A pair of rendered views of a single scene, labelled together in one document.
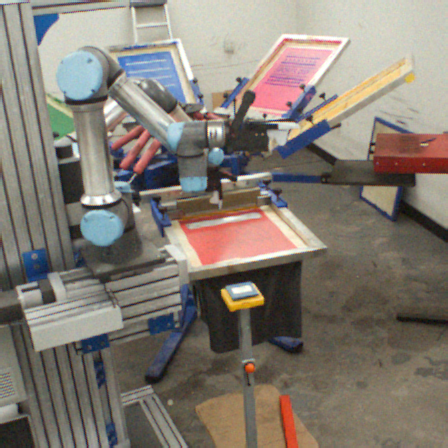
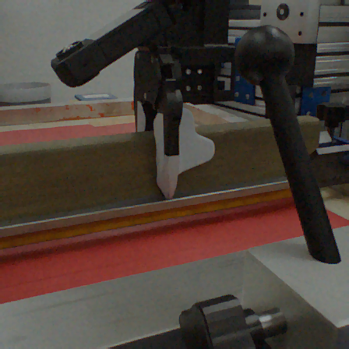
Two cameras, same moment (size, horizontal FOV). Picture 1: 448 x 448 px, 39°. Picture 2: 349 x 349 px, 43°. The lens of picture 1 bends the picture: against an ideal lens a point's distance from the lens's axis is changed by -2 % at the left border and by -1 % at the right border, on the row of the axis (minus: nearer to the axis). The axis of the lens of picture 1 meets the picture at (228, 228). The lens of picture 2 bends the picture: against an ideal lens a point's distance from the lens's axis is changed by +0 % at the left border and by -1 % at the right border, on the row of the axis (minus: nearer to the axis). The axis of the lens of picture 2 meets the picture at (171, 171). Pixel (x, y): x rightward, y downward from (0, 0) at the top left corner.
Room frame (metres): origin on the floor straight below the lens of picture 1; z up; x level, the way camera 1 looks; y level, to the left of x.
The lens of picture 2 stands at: (3.29, -0.01, 1.17)
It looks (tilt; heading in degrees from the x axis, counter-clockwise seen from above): 19 degrees down; 171
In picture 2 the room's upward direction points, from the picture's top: straight up
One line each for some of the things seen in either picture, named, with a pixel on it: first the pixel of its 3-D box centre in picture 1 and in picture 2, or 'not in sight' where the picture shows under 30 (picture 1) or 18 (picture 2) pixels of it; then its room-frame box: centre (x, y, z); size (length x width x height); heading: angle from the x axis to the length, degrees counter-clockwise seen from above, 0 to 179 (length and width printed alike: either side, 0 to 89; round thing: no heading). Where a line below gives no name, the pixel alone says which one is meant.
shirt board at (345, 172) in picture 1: (295, 176); not in sight; (3.48, -0.40, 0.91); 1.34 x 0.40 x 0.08; 74
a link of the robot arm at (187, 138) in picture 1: (188, 136); not in sight; (1.69, 0.09, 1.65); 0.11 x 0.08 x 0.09; 87
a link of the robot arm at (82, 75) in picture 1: (94, 150); not in sight; (1.71, 0.35, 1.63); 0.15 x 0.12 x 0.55; 177
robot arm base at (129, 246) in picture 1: (118, 237); not in sight; (1.84, 0.35, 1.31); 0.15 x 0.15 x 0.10
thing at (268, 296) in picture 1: (253, 304); not in sight; (2.36, -0.08, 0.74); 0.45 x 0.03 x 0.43; 104
